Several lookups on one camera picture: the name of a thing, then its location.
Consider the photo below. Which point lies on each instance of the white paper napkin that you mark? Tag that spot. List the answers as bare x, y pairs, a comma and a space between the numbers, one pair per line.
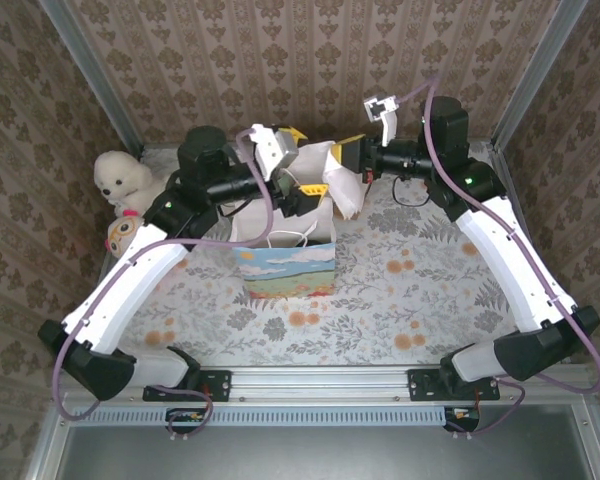
345, 195

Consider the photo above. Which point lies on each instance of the white landscape print paper bag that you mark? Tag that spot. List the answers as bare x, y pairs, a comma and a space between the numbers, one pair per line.
290, 275

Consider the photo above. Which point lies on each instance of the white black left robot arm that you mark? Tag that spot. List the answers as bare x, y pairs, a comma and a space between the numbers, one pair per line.
130, 280

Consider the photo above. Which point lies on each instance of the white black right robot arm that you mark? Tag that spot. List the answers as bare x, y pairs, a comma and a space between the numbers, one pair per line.
515, 260

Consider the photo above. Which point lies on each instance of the white plush dog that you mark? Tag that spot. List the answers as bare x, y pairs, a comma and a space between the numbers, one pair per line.
125, 175

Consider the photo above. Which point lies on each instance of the small plush with glasses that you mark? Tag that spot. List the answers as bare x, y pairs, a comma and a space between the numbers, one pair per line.
122, 230

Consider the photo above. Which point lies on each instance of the floral patterned table cover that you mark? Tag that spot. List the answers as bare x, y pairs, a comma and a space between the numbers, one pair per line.
380, 310

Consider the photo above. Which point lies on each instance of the small electronics board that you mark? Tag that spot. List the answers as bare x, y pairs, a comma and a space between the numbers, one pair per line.
462, 415
185, 416

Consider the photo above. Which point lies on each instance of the grey metal panel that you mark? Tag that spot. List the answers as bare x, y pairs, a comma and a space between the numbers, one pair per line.
330, 455

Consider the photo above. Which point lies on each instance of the aluminium frame post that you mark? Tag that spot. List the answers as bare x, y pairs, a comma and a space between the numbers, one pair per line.
95, 75
535, 75

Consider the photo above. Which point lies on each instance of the aluminium front rail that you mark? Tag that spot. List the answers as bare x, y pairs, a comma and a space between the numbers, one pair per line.
320, 382

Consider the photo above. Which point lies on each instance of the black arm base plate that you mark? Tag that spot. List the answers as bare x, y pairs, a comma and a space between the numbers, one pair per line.
215, 385
422, 385

